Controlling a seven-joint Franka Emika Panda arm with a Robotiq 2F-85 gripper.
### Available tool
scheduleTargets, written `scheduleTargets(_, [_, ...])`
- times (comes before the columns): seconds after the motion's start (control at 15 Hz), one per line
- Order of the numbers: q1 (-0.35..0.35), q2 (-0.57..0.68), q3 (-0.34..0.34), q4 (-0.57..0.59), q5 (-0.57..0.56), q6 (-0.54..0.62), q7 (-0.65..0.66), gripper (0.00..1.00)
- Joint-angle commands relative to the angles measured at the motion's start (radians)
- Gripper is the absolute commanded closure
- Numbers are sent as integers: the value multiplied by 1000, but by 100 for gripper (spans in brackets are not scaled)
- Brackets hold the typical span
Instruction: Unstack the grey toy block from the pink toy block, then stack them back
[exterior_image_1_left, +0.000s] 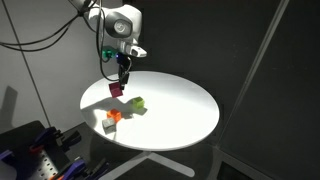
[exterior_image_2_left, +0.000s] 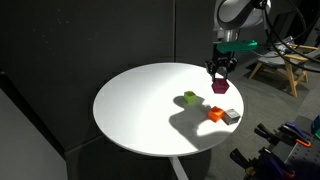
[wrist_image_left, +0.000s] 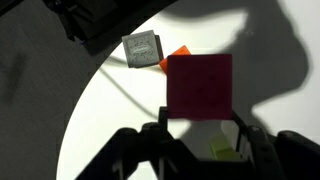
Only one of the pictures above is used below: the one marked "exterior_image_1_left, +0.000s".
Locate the grey toy block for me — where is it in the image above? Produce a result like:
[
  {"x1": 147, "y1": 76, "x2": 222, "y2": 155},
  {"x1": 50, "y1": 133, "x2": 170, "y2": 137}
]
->
[{"x1": 101, "y1": 117, "x2": 117, "y2": 132}]

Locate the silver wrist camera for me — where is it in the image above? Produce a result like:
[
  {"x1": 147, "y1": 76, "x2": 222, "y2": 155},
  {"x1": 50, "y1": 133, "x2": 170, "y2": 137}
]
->
[{"x1": 127, "y1": 45, "x2": 148, "y2": 59}]

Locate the white rounded object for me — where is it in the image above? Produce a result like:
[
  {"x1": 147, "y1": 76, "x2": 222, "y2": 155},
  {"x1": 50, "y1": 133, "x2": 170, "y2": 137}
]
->
[{"x1": 0, "y1": 160, "x2": 18, "y2": 180}]

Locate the grey diagonal frame bar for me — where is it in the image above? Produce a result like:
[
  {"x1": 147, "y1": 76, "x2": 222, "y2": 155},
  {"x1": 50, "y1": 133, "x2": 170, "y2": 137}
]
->
[{"x1": 213, "y1": 0, "x2": 291, "y2": 180}]

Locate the white table base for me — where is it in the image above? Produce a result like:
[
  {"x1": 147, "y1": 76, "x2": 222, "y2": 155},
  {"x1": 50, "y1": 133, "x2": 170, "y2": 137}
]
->
[{"x1": 99, "y1": 150, "x2": 196, "y2": 180}]

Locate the black platform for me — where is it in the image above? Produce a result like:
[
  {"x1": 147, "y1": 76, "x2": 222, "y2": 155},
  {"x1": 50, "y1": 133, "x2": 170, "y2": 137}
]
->
[{"x1": 0, "y1": 119, "x2": 113, "y2": 180}]

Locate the pink toy block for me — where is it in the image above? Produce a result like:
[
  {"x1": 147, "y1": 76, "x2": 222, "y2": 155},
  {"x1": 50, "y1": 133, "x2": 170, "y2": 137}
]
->
[{"x1": 108, "y1": 82, "x2": 125, "y2": 99}]

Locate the thin dark pole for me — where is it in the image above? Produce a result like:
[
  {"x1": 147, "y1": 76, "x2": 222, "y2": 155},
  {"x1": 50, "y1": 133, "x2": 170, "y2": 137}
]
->
[{"x1": 1, "y1": 0, "x2": 52, "y2": 128}]

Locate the yellow-green toy block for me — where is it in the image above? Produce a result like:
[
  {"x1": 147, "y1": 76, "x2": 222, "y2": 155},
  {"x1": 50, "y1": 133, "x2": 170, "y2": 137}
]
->
[{"x1": 131, "y1": 96, "x2": 146, "y2": 110}]

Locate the purple black spring clamp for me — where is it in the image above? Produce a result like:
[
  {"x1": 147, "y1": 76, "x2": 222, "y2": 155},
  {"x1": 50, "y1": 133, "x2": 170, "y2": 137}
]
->
[
  {"x1": 49, "y1": 155, "x2": 110, "y2": 180},
  {"x1": 27, "y1": 126, "x2": 83, "y2": 154}
]

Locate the orange toy block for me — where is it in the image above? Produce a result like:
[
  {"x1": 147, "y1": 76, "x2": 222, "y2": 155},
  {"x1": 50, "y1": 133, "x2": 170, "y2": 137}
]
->
[{"x1": 106, "y1": 108, "x2": 123, "y2": 123}]

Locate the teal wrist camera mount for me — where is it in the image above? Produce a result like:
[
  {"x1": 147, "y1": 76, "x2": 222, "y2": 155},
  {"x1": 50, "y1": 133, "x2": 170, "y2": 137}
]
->
[{"x1": 101, "y1": 47, "x2": 119, "y2": 64}]

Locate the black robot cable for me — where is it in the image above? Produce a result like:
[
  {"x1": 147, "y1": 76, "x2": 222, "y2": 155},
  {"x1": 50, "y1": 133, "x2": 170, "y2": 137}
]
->
[
  {"x1": 0, "y1": 9, "x2": 84, "y2": 53},
  {"x1": 95, "y1": 5, "x2": 122, "y2": 83}
]

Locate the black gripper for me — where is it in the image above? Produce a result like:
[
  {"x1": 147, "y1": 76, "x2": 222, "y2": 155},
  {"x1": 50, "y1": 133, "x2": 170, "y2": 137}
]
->
[{"x1": 115, "y1": 52, "x2": 133, "y2": 91}]

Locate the perforated metal board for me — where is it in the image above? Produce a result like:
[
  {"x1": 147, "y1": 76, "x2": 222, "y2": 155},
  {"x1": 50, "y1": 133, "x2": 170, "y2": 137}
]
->
[{"x1": 28, "y1": 149, "x2": 69, "y2": 180}]

